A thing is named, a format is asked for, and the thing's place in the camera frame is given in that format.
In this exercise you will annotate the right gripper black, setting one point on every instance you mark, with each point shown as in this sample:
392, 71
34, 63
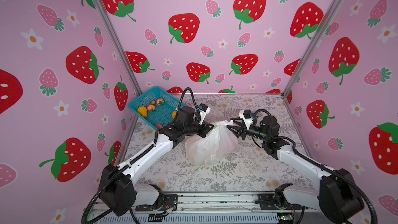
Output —
242, 131

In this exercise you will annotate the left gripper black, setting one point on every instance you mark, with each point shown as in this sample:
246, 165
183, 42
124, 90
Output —
204, 128

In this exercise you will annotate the white lemon print plastic bag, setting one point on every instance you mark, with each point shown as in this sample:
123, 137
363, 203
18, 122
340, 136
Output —
217, 144

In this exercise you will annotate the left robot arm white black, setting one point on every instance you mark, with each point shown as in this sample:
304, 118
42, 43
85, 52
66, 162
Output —
117, 194

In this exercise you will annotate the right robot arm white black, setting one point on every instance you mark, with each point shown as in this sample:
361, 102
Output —
336, 195

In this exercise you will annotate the red fake apple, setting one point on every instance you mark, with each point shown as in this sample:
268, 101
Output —
150, 107

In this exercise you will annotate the yellow fake lemon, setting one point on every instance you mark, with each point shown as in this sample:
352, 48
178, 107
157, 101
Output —
142, 111

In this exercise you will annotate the teal plastic mesh basket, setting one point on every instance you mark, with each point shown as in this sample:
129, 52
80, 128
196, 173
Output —
163, 113

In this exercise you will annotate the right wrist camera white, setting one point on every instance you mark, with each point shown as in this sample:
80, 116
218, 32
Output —
246, 117

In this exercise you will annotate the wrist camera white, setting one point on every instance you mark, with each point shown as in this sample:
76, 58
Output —
203, 111
246, 117

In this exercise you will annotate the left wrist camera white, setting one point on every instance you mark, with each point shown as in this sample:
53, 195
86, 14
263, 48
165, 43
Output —
203, 111

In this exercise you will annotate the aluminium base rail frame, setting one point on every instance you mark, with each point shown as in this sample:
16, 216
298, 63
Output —
211, 207

